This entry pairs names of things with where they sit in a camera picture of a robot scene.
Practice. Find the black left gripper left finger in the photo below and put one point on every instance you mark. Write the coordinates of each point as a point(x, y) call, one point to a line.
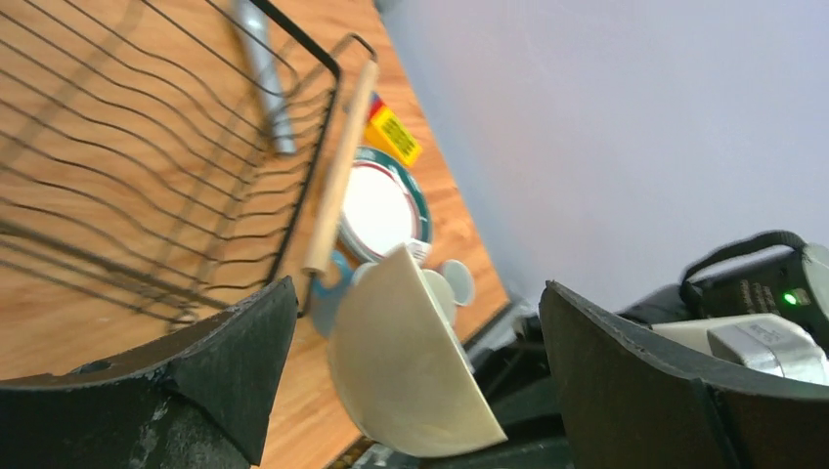
point(200, 397)

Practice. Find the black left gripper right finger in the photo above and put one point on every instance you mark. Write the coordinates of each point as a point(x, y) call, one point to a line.
point(630, 398)

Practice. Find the beige ceramic bowl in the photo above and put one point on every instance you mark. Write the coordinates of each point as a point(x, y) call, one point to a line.
point(399, 370)

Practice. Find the white plate dark striped rim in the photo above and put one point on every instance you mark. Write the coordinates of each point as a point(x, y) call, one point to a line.
point(384, 207)

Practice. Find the light blue mug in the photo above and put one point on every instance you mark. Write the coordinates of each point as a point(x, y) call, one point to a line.
point(327, 294)

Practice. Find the small mauve cup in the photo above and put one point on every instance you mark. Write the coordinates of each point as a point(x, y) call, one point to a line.
point(460, 280)

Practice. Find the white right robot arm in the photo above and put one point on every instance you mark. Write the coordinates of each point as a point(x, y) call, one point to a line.
point(774, 272)

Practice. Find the colourful toy brick block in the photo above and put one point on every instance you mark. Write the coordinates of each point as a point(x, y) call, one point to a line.
point(385, 131)

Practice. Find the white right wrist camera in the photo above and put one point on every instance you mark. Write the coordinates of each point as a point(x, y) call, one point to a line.
point(765, 342)

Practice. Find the black wire dish rack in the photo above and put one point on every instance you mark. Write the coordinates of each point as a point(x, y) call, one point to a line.
point(136, 171)

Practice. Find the grey cylindrical handle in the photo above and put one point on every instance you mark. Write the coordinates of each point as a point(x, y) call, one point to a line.
point(254, 36)

